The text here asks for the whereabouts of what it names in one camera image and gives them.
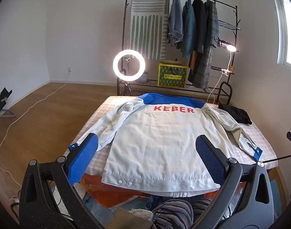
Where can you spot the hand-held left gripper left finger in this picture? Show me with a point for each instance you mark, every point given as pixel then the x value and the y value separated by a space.
pixel 84 157

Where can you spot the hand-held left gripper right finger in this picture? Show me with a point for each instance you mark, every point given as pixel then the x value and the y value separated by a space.
pixel 211 159

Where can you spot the white and blue jacket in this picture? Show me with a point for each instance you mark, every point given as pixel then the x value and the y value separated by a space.
pixel 159 133

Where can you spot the black folded clothes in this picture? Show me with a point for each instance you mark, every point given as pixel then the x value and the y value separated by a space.
pixel 236 114

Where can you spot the black metal clothes rack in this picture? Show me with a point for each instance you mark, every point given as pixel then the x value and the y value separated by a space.
pixel 227 25

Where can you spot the orange printed blanket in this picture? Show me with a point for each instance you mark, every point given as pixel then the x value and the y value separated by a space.
pixel 97 183

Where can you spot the blue floor mat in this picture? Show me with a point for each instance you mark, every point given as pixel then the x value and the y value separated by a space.
pixel 274 186

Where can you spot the clear plastic bag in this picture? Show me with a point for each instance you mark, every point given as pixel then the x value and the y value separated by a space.
pixel 101 208

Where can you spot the checked bed sheet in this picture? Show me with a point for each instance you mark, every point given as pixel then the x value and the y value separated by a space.
pixel 112 107

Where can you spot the person's legs striped pants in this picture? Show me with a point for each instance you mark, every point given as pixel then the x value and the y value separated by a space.
pixel 174 214

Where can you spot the brown cardboard piece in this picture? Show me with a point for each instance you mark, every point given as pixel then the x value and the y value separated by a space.
pixel 126 219

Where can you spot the white fuzzy cloth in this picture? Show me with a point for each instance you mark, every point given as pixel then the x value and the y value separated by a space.
pixel 140 213

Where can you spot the white power strip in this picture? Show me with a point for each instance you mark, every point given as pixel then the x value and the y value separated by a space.
pixel 14 199

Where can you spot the black tripod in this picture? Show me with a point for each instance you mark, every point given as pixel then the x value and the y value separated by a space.
pixel 128 85

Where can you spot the small brown teddy bear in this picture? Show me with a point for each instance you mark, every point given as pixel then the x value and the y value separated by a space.
pixel 232 69

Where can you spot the yellow green patterned box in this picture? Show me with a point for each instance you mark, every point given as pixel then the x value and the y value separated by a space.
pixel 171 76

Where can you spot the grey plaid coat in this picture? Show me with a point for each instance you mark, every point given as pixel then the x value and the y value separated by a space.
pixel 207 59

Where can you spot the black folding chair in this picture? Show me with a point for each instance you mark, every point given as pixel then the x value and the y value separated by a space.
pixel 2 100

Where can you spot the orange hanging scarf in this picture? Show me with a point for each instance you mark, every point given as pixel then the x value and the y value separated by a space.
pixel 192 60

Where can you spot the teal pot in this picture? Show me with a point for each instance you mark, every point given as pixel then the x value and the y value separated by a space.
pixel 144 75

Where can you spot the window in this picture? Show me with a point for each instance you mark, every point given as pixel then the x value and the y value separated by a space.
pixel 288 28

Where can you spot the teal knit sweater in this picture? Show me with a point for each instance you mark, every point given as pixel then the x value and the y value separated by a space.
pixel 188 28

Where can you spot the black coat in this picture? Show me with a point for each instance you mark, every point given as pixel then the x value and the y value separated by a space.
pixel 200 23

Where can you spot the blue denim jacket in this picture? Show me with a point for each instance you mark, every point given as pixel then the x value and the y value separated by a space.
pixel 175 21

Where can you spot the white green striped rug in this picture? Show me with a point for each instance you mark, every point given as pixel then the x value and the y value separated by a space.
pixel 147 23

